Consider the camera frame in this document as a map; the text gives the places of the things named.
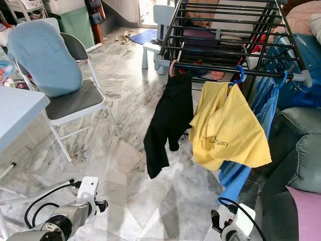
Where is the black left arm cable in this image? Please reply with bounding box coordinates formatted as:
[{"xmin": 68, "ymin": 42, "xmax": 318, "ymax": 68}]
[{"xmin": 24, "ymin": 182, "xmax": 82, "ymax": 229}]

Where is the blue floor mat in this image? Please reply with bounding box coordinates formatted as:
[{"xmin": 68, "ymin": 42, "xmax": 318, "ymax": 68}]
[{"xmin": 129, "ymin": 29, "xmax": 158, "ymax": 45}]

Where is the grey leather sofa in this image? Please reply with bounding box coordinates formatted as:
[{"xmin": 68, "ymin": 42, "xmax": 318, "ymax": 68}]
[{"xmin": 256, "ymin": 107, "xmax": 321, "ymax": 241}]

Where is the white folding chair grey seat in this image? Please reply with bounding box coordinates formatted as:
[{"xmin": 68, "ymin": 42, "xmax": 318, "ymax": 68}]
[{"xmin": 10, "ymin": 33, "xmax": 123, "ymax": 162}]

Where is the blue garment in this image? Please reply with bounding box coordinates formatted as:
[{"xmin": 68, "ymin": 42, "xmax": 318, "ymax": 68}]
[{"xmin": 218, "ymin": 75, "xmax": 280, "ymax": 201}]

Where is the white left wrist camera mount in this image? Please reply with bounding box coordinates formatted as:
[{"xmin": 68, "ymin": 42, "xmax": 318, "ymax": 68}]
[{"xmin": 78, "ymin": 176, "xmax": 99, "ymax": 202}]

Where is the blue storage crate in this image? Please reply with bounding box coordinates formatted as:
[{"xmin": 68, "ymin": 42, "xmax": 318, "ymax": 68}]
[{"xmin": 263, "ymin": 33, "xmax": 321, "ymax": 108}]

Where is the white child chair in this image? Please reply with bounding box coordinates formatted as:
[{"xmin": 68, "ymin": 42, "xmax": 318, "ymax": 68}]
[{"xmin": 141, "ymin": 4, "xmax": 176, "ymax": 71}]

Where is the black garment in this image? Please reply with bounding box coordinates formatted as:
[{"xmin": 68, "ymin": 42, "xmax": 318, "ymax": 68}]
[{"xmin": 143, "ymin": 72, "xmax": 195, "ymax": 179}]

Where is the light blue folding table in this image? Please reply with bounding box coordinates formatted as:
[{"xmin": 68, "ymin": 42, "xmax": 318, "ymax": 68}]
[{"xmin": 0, "ymin": 85, "xmax": 76, "ymax": 241}]

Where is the black metal drying rack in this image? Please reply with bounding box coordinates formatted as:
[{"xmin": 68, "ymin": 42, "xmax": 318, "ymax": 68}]
[{"xmin": 155, "ymin": 0, "xmax": 312, "ymax": 108}]

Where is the pink foam mat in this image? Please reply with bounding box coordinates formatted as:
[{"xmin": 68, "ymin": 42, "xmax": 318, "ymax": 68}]
[{"xmin": 285, "ymin": 186, "xmax": 321, "ymax": 241}]

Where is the green laundry basket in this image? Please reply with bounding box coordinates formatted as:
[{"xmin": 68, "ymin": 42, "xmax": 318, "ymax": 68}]
[{"xmin": 56, "ymin": 6, "xmax": 96, "ymax": 49}]

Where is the blue clothes hanger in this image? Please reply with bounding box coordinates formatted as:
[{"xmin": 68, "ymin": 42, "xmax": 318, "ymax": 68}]
[
  {"xmin": 276, "ymin": 70, "xmax": 289, "ymax": 88},
  {"xmin": 228, "ymin": 65, "xmax": 245, "ymax": 86}
]

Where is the white shelf cart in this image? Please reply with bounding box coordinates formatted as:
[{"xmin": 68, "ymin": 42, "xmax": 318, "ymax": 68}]
[{"xmin": 4, "ymin": 0, "xmax": 43, "ymax": 23}]

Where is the blue towel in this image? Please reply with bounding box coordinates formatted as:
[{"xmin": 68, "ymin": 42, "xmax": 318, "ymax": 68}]
[{"xmin": 8, "ymin": 19, "xmax": 83, "ymax": 97}]

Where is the yellow printed t-shirt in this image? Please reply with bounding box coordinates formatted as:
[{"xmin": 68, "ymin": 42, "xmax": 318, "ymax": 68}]
[{"xmin": 188, "ymin": 80, "xmax": 272, "ymax": 171}]

